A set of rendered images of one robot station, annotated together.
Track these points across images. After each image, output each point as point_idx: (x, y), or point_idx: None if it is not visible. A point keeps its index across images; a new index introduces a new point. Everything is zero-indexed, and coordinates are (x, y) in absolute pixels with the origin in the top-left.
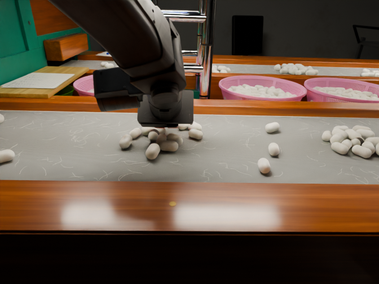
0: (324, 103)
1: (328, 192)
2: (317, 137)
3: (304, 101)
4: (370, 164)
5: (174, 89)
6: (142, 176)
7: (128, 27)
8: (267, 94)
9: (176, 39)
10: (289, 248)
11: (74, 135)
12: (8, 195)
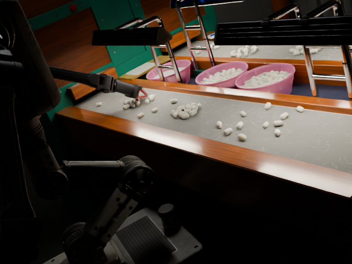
0: (217, 88)
1: (130, 123)
2: None
3: None
4: (170, 120)
5: (102, 90)
6: (115, 114)
7: (81, 82)
8: (223, 78)
9: (105, 77)
10: (110, 133)
11: (122, 98)
12: (86, 113)
